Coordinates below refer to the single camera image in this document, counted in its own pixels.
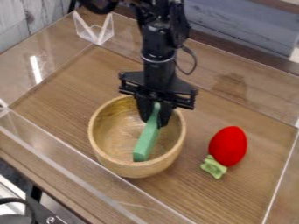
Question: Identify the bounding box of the brown wooden bowl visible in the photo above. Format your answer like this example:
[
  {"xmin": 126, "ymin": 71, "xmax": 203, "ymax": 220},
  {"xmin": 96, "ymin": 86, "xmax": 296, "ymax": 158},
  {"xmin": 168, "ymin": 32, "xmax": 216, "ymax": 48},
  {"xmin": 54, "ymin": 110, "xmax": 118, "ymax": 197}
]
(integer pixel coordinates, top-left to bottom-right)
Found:
[{"xmin": 88, "ymin": 95, "xmax": 187, "ymax": 179}]

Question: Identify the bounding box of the black cable bottom left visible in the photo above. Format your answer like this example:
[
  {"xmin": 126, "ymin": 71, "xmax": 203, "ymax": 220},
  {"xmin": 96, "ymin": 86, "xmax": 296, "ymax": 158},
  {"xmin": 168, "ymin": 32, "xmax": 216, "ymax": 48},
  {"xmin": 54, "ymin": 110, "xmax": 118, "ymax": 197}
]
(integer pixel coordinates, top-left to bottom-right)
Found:
[{"xmin": 0, "ymin": 197, "xmax": 38, "ymax": 224}]

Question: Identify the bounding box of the red plush strawberry toy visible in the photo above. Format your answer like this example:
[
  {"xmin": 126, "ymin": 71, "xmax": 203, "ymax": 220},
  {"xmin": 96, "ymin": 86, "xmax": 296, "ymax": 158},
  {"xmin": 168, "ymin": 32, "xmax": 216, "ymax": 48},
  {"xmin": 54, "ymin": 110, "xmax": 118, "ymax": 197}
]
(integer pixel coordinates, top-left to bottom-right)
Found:
[{"xmin": 200, "ymin": 126, "xmax": 248, "ymax": 179}]

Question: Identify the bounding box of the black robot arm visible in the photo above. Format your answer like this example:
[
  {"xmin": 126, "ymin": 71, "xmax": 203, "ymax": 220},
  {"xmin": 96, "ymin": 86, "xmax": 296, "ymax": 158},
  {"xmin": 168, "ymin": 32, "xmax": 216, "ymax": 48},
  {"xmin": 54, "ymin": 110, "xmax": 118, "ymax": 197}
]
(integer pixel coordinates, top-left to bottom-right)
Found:
[{"xmin": 78, "ymin": 0, "xmax": 197, "ymax": 127}]

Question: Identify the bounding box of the green rectangular block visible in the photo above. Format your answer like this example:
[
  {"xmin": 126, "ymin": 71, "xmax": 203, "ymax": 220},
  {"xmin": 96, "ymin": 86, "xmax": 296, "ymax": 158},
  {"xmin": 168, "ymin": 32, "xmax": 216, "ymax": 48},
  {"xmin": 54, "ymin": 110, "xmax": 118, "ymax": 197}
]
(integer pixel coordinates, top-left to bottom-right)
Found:
[{"xmin": 132, "ymin": 102, "xmax": 160, "ymax": 162}]

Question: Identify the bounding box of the black metal table bracket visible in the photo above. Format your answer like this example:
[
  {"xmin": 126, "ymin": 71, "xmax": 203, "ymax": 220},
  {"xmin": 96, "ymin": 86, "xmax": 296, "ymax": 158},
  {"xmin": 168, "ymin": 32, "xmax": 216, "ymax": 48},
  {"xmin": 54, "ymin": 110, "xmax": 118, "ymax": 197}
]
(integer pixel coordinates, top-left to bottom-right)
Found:
[{"xmin": 25, "ymin": 184, "xmax": 84, "ymax": 224}]

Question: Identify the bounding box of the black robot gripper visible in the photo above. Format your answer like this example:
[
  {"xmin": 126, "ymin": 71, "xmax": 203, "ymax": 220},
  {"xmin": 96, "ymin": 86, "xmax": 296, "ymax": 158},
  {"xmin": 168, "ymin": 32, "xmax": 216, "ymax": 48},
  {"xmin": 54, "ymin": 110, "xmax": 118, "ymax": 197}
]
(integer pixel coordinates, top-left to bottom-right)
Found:
[{"xmin": 118, "ymin": 55, "xmax": 197, "ymax": 128}]

